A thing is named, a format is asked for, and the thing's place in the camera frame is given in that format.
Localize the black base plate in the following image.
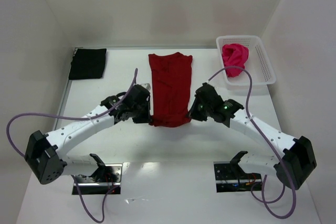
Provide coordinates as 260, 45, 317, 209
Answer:
213, 162, 262, 193
75, 164, 123, 195

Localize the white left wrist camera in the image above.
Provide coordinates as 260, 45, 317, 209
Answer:
140, 83, 151, 91

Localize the black folded t shirt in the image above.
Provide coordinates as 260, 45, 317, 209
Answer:
68, 48, 107, 80

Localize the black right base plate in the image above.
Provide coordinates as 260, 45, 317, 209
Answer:
213, 162, 262, 193

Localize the dark red t shirt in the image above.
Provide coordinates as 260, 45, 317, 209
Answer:
149, 52, 193, 127

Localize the pink crumpled t shirt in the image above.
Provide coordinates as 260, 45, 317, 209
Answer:
222, 44, 249, 78

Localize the white plastic basket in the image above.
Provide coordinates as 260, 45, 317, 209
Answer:
216, 35, 276, 86

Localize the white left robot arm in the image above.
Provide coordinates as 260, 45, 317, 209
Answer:
24, 83, 151, 185

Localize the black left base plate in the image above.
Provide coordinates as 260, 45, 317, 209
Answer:
75, 164, 123, 195

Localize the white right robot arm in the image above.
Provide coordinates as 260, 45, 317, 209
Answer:
187, 83, 317, 190

